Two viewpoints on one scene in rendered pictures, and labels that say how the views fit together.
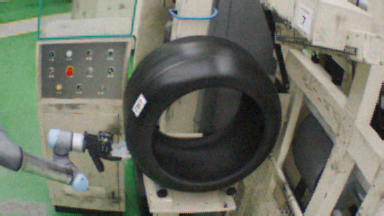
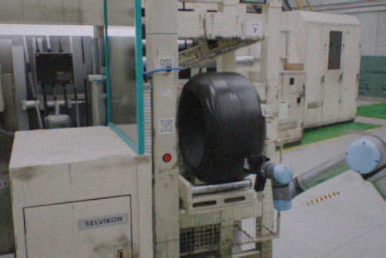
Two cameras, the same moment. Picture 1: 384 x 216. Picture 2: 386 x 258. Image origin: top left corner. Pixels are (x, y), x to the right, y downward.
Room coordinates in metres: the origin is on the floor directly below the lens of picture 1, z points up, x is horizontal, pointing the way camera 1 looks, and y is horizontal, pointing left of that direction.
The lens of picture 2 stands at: (1.68, 2.12, 1.58)
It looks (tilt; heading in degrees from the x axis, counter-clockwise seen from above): 11 degrees down; 264
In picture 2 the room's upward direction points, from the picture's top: straight up
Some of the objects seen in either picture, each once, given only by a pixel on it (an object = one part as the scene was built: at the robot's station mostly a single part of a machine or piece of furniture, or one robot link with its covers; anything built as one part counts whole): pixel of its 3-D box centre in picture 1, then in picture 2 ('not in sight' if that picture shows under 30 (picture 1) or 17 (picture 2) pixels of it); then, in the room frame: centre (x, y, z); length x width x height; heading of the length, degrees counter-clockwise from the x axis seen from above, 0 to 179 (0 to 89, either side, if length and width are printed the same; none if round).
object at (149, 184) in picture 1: (155, 178); (218, 198); (1.34, 0.11, 0.83); 0.36 x 0.09 x 0.06; 15
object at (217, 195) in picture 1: (186, 185); (207, 196); (1.37, -0.03, 0.80); 0.37 x 0.36 x 0.02; 105
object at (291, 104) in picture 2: not in sight; (275, 108); (-0.41, -4.58, 0.62); 0.91 x 0.58 x 1.25; 33
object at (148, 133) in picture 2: not in sight; (147, 131); (1.69, 0.11, 1.19); 0.05 x 0.04 x 0.48; 105
